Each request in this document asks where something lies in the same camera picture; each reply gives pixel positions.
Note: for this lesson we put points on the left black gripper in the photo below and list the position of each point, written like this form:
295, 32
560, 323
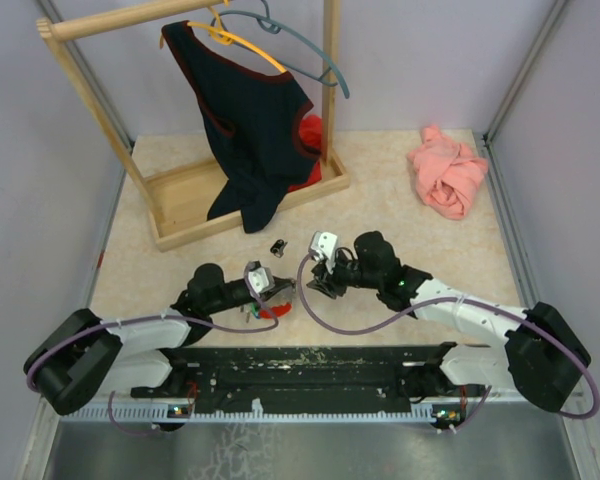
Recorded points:
279, 284

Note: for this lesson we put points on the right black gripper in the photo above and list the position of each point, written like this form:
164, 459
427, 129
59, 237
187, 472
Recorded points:
326, 282

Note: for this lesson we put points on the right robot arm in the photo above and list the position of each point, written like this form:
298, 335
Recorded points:
531, 350

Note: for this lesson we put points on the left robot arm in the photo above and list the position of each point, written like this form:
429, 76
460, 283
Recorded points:
87, 356

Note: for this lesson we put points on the pink cloth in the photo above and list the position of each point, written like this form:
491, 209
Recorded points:
448, 174

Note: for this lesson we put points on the red cloth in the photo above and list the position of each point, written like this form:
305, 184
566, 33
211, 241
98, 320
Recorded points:
310, 133

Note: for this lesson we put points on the dark navy tank top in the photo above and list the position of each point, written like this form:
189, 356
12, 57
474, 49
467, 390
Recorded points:
252, 125

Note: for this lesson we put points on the yellow hanger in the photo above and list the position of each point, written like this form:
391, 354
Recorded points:
221, 35

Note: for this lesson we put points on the grey-blue hanger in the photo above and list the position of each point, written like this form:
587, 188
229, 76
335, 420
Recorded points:
300, 53

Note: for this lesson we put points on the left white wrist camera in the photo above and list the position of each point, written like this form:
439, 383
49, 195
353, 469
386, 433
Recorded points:
258, 278

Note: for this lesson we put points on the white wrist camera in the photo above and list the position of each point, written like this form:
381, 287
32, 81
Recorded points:
323, 248
258, 278

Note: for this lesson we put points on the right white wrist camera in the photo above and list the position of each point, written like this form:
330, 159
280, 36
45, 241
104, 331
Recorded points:
323, 248

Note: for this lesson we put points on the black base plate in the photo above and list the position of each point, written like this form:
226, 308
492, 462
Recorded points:
308, 380

